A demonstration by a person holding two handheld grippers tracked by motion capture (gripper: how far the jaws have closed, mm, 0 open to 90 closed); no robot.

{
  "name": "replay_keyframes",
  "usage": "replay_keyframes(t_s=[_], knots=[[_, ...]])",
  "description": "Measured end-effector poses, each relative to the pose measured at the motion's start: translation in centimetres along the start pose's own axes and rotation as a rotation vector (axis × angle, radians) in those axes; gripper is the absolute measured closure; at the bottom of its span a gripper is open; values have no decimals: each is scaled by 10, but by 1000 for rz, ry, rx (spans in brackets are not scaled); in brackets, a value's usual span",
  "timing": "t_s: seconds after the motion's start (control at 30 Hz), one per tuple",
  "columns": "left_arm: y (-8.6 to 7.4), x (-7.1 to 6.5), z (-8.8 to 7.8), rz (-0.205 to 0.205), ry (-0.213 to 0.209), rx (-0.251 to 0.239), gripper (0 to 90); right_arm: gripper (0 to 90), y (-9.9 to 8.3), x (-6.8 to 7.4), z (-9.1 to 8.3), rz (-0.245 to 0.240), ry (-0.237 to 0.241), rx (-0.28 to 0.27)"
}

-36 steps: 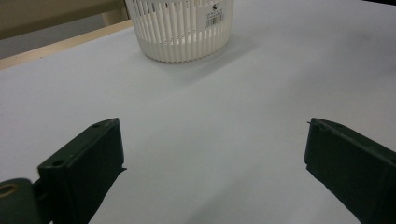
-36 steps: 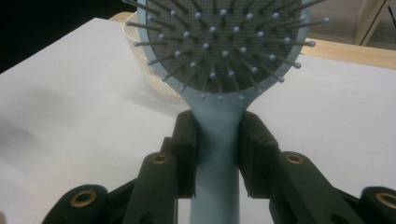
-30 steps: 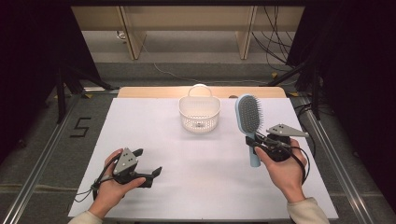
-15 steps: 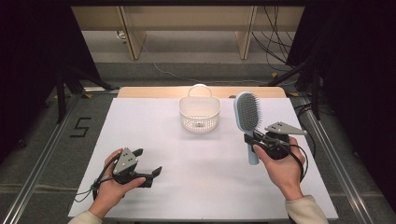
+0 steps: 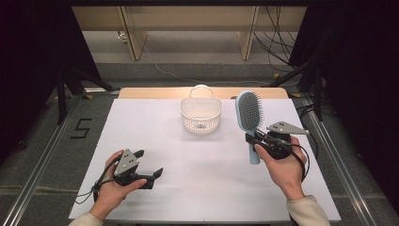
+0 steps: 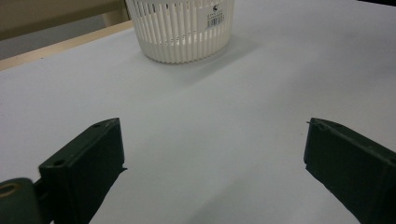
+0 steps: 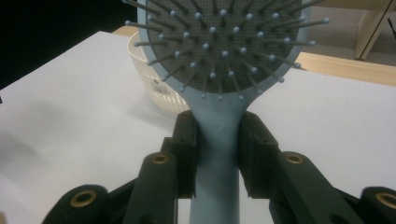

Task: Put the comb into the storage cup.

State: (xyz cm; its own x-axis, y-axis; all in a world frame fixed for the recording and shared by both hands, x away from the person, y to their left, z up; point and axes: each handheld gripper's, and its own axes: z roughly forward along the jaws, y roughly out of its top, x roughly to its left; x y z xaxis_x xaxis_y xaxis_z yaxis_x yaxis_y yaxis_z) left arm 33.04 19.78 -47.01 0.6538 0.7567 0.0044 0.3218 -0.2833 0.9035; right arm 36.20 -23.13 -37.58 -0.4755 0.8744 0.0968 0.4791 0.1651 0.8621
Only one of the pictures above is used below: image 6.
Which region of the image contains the wooden table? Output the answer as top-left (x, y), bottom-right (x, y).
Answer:
top-left (0, 20), bottom-right (135, 72)

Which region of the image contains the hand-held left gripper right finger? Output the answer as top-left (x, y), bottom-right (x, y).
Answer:
top-left (303, 117), bottom-right (396, 224)

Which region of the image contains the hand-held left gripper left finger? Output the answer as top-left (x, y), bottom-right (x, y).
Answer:
top-left (38, 117), bottom-right (128, 224)

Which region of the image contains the white table mat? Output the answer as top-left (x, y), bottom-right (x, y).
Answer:
top-left (0, 0), bottom-right (396, 224)

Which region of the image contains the beige wooden desk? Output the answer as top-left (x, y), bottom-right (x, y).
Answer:
top-left (0, 0), bottom-right (131, 42)

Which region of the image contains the white plastic basket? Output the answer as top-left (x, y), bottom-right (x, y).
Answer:
top-left (124, 0), bottom-right (236, 64)

